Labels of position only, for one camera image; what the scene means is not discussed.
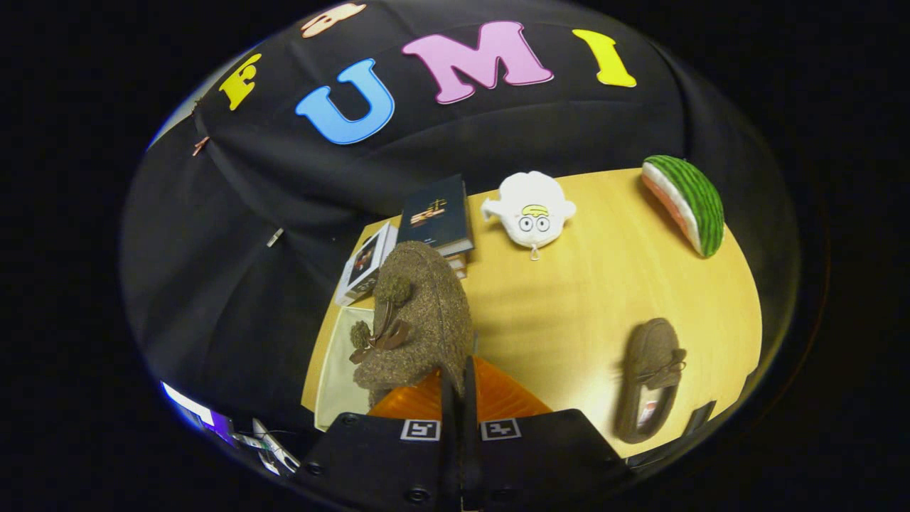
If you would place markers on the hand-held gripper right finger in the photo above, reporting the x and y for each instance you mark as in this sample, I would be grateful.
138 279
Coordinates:
540 455

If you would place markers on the dark blue book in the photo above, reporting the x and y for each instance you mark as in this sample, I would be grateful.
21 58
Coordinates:
437 213

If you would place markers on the grey fabric storage box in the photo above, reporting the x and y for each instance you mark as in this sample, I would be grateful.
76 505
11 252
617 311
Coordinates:
338 391

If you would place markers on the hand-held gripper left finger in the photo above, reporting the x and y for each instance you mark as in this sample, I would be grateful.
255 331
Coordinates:
384 462

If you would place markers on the brown book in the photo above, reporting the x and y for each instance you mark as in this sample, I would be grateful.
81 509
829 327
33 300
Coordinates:
458 260
460 273

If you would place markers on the watermelon slice plush toy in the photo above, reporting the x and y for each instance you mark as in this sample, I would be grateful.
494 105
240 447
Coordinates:
697 199

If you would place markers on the white ghost plush toy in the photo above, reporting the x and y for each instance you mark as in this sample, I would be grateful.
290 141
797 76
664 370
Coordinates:
530 195

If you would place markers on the copper cloth clip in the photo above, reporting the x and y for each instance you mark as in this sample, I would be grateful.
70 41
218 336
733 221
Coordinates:
200 146

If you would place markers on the white flat picture box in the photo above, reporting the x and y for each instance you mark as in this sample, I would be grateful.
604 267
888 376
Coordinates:
366 259

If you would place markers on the lit monitor screen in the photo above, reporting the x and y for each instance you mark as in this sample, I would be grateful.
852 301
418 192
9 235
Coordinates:
199 416

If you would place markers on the silver cloth clip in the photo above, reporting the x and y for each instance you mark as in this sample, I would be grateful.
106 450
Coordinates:
274 237

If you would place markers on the brown fuzzy shoe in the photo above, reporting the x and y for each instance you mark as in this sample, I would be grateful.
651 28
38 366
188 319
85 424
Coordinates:
650 348
434 313

